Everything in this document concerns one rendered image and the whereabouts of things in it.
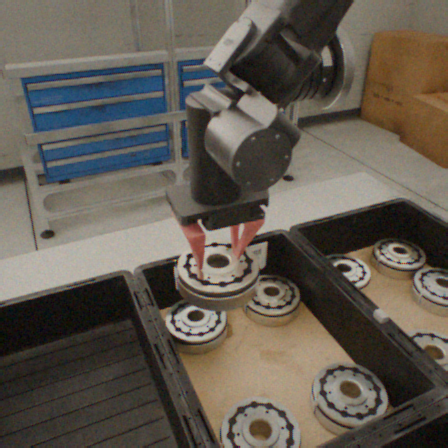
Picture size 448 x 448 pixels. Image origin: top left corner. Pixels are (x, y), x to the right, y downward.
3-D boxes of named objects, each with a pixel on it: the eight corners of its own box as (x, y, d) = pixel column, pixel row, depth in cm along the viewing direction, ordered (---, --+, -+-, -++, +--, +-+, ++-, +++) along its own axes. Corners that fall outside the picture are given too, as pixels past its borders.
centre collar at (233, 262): (193, 257, 53) (192, 253, 53) (228, 248, 55) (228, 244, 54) (206, 281, 50) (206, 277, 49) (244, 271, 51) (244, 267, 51)
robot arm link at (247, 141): (291, 71, 44) (239, 14, 39) (363, 103, 36) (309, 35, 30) (222, 160, 47) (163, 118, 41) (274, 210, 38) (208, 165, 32)
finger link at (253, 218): (264, 268, 51) (268, 202, 46) (209, 284, 49) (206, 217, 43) (241, 238, 56) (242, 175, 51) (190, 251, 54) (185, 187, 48)
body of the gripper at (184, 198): (270, 211, 47) (274, 149, 42) (182, 232, 43) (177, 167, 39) (245, 184, 51) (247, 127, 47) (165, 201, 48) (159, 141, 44)
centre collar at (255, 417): (235, 422, 54) (235, 420, 54) (268, 409, 56) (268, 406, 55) (252, 457, 50) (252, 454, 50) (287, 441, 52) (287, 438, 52)
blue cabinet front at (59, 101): (46, 182, 229) (20, 77, 198) (170, 158, 255) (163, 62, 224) (47, 184, 227) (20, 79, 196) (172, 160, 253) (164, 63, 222)
